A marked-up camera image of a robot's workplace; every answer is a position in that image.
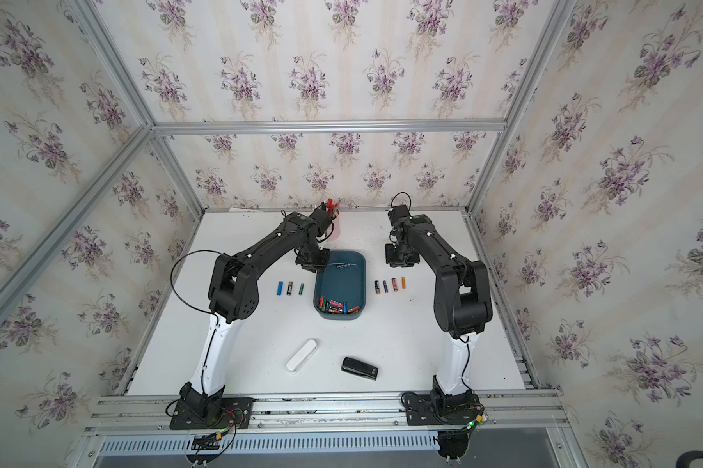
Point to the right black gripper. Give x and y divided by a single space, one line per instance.
391 260

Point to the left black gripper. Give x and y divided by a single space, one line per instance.
314 267

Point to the teal plastic storage box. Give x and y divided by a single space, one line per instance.
340 289

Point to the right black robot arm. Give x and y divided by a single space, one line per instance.
462 301

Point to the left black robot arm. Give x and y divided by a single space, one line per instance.
233 295

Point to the pink pen cup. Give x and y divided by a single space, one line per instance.
334 230

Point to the pens in cup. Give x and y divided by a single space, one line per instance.
331 208

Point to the white rectangular case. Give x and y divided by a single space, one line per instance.
300 358

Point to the black stapler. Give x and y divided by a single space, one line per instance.
358 368

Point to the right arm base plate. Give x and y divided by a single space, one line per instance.
463 410

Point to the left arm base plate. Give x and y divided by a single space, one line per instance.
217 415

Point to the aluminium front rail frame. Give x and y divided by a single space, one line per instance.
325 422

